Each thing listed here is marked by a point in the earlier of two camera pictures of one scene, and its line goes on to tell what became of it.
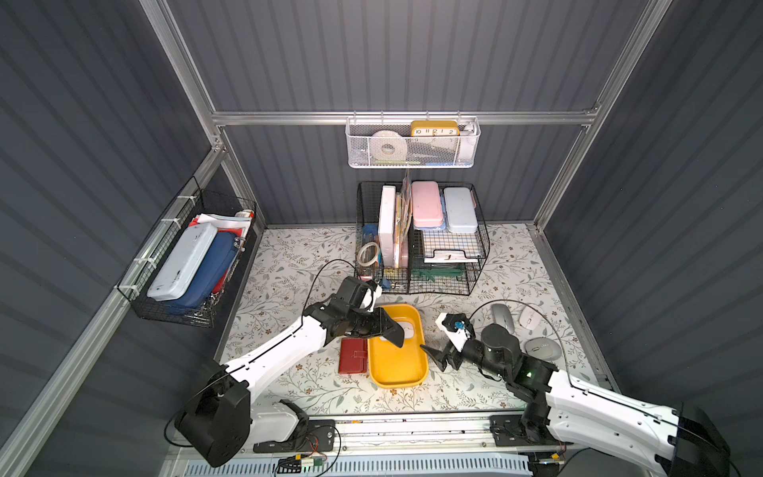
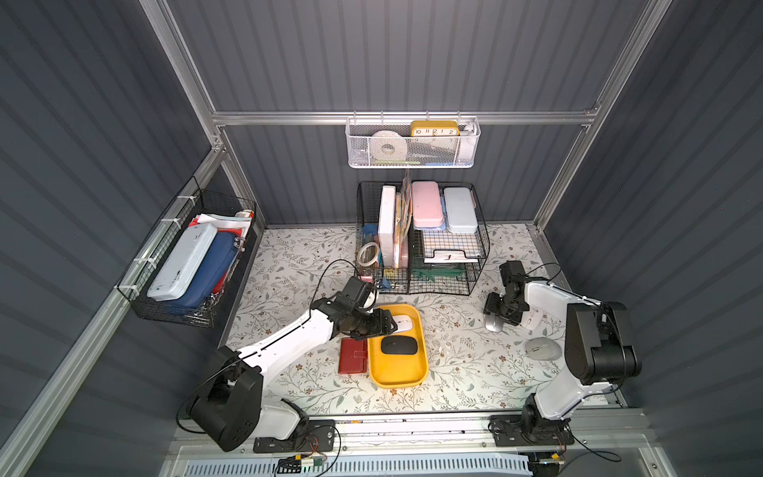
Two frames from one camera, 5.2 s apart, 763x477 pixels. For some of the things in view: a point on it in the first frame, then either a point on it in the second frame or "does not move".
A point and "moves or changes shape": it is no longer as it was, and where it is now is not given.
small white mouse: [529, 317] does not move
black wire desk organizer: [418, 238] does not move
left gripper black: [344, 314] does not move
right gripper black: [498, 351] → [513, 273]
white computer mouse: [407, 328] moves or changes shape
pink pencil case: [426, 204] does not move
